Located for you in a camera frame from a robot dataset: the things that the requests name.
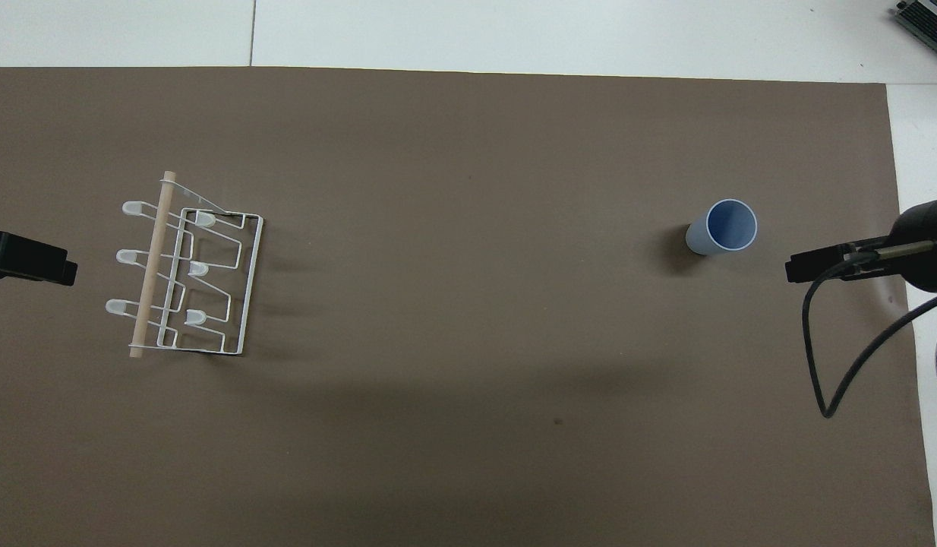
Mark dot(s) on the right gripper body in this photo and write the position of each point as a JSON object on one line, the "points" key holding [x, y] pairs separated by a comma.
{"points": [[918, 245]]}

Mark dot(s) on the blue plastic cup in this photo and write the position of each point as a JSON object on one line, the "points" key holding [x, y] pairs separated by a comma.
{"points": [[730, 226]]}

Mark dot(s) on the grey ribbed metal device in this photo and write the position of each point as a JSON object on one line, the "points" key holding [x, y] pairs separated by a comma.
{"points": [[932, 17]]}

